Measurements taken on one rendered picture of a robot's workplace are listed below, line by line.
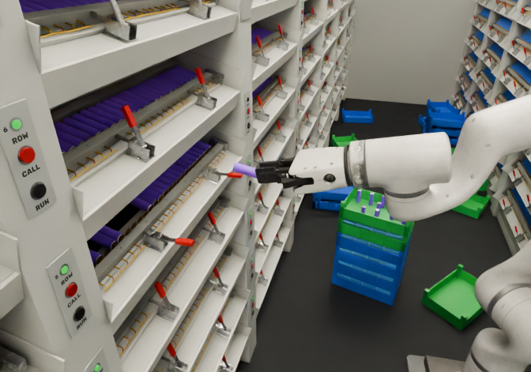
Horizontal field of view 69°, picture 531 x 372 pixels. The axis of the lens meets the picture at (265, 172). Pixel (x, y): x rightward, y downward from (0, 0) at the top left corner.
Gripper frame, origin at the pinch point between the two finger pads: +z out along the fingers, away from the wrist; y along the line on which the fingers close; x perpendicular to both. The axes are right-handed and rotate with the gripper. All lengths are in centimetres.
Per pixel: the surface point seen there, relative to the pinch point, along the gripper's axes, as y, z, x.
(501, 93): 238, -89, -69
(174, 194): 0.2, 23.0, -3.7
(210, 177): 13.2, 20.8, -6.6
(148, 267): -18.1, 19.8, -8.2
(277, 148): 76, 25, -27
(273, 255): 76, 40, -81
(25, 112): -33.5, 10.5, 25.2
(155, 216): -8.2, 22.7, -3.8
